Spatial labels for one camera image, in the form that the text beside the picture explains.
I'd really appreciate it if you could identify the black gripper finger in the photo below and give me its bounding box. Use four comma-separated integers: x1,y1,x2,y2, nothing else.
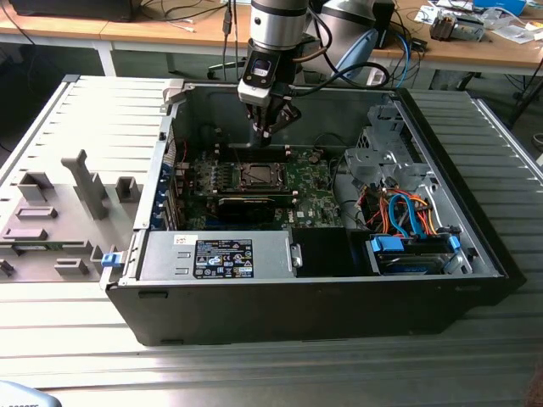
261,97,304,148
245,103,272,148

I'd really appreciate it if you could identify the silver CPU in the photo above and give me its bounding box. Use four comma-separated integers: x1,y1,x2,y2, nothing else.
247,165,277,184

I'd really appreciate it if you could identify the CPU socket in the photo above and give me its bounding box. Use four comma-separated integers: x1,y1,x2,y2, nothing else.
237,160,288,191

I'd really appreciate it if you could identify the black graphics card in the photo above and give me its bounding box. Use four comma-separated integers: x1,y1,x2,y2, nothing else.
215,193,277,222

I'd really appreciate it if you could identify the white power adapter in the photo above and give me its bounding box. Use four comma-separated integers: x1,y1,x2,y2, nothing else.
367,65,388,88

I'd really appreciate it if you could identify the green motherboard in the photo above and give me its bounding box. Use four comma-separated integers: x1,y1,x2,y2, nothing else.
172,146,367,232

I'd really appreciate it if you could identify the metal drive cage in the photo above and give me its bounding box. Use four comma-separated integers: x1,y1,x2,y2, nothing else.
342,103,434,188

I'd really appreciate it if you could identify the black upright box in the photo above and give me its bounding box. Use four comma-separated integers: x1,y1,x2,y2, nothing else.
372,0,396,50

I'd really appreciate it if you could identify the wooden desk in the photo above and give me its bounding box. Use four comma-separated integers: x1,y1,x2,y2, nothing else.
0,0,254,77
367,0,543,92

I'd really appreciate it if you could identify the grey power supply unit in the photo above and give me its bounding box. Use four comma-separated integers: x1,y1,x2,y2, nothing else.
136,231,294,281

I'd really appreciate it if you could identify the copper heatsink cooler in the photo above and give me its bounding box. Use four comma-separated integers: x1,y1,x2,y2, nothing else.
429,10,458,42

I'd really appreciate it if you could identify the hard disk in blue carrier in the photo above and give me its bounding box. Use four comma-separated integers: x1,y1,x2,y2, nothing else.
364,234,462,276

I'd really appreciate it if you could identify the silver metal drive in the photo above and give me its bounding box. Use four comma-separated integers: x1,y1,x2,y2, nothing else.
453,15,488,43

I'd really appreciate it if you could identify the black PC case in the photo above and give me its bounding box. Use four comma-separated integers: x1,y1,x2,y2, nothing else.
99,80,528,347

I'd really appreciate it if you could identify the grey parts rack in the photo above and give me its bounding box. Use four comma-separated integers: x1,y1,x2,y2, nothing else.
0,148,148,284

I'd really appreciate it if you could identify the black flat device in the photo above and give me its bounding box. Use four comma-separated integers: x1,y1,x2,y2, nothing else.
8,0,137,23

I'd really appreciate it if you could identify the blue box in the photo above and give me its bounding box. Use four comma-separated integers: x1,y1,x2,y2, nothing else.
473,0,528,16

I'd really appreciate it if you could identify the clear plastic bag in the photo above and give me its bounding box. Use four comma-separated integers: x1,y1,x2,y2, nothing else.
496,23,540,44

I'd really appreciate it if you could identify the grey rounded device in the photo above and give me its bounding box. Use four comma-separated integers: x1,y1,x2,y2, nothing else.
0,380,64,407

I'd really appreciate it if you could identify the white camera black bracket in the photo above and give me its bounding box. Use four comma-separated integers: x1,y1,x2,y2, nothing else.
236,57,277,106

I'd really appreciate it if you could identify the black thin wire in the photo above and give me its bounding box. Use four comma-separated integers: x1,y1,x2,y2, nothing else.
312,132,352,156

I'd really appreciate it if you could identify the black camera cable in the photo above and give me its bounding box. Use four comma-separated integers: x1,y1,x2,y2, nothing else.
290,61,391,97

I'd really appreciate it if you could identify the blue cable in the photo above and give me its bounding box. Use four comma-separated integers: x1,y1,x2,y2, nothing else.
396,33,416,88

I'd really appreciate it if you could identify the orange wire bundle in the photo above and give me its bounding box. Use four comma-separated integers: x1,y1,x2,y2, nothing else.
361,189,439,237

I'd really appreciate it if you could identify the blue flat wire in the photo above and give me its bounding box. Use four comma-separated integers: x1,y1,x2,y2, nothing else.
385,193,406,237
401,195,425,238

